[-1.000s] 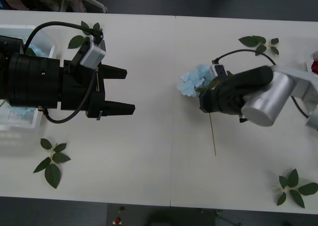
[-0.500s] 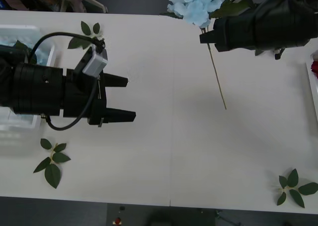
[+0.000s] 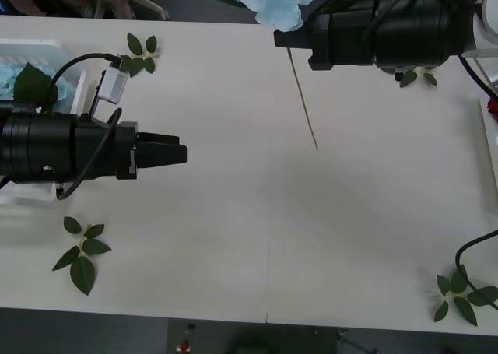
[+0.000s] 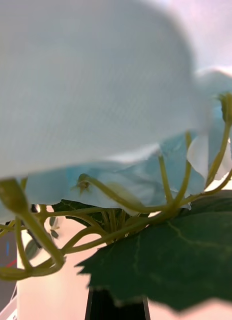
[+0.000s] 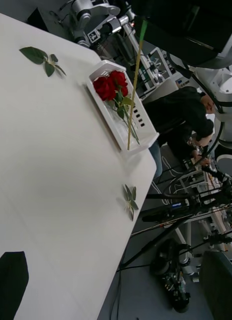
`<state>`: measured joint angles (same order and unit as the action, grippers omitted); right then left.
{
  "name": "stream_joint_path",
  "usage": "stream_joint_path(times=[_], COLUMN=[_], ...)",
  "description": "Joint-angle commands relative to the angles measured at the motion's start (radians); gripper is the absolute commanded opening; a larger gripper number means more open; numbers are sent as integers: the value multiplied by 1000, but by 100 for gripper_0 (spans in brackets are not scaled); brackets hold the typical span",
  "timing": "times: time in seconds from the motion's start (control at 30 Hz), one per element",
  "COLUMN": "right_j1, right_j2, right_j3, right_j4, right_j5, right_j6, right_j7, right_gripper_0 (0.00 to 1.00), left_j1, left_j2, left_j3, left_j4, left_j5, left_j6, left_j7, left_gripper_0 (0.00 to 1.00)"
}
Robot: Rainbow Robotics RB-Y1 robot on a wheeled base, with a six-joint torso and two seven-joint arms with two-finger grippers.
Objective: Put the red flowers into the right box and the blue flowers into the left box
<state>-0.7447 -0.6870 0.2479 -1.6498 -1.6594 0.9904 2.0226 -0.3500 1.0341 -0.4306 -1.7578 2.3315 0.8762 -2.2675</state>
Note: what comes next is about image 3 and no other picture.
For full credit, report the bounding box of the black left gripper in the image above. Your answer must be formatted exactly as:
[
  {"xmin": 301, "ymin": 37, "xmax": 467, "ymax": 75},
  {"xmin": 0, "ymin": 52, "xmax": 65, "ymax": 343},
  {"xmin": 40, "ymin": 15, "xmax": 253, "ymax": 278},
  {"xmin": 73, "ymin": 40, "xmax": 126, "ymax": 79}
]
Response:
[{"xmin": 75, "ymin": 114, "xmax": 188, "ymax": 182}]

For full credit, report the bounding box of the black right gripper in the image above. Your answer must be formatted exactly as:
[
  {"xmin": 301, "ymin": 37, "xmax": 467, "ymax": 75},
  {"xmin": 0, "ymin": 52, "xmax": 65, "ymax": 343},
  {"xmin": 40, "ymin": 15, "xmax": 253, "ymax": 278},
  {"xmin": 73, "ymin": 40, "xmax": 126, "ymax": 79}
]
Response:
[{"xmin": 273, "ymin": 8, "xmax": 377, "ymax": 72}]

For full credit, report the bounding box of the loose green leaf twig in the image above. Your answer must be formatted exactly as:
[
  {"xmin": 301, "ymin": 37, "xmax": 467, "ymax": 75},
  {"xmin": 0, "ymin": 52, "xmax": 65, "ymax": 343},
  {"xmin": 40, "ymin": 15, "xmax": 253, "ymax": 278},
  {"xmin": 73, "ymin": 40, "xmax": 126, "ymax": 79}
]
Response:
[
  {"xmin": 118, "ymin": 32, "xmax": 160, "ymax": 78},
  {"xmin": 379, "ymin": 66, "xmax": 439, "ymax": 89},
  {"xmin": 51, "ymin": 216, "xmax": 113, "ymax": 296},
  {"xmin": 433, "ymin": 263, "xmax": 498, "ymax": 327}
]

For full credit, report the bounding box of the chair with white legs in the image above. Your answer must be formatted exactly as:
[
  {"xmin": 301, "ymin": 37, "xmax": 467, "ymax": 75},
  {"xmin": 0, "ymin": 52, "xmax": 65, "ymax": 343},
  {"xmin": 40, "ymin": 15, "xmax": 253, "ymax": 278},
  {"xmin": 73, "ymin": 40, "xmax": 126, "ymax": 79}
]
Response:
[{"xmin": 94, "ymin": 0, "xmax": 170, "ymax": 20}]

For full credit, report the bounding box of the shallow white box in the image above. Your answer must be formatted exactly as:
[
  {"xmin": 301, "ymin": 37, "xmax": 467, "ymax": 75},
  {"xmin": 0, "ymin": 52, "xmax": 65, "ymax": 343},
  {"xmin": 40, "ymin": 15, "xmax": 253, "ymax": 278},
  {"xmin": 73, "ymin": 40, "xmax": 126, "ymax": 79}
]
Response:
[
  {"xmin": 0, "ymin": 38, "xmax": 89, "ymax": 211},
  {"xmin": 462, "ymin": 47, "xmax": 498, "ymax": 215}
]

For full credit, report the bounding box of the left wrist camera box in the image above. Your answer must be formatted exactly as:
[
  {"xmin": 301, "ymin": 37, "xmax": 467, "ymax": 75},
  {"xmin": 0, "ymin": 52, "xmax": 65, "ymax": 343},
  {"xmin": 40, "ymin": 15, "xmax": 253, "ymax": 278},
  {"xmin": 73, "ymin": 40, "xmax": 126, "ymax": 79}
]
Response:
[{"xmin": 95, "ymin": 54, "xmax": 132, "ymax": 104}]

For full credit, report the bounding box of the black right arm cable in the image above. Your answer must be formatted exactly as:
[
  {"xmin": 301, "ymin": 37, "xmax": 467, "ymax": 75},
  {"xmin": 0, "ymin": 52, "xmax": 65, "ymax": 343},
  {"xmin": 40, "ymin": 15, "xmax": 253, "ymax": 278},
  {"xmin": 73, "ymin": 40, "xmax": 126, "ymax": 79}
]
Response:
[{"xmin": 454, "ymin": 229, "xmax": 498, "ymax": 309}]

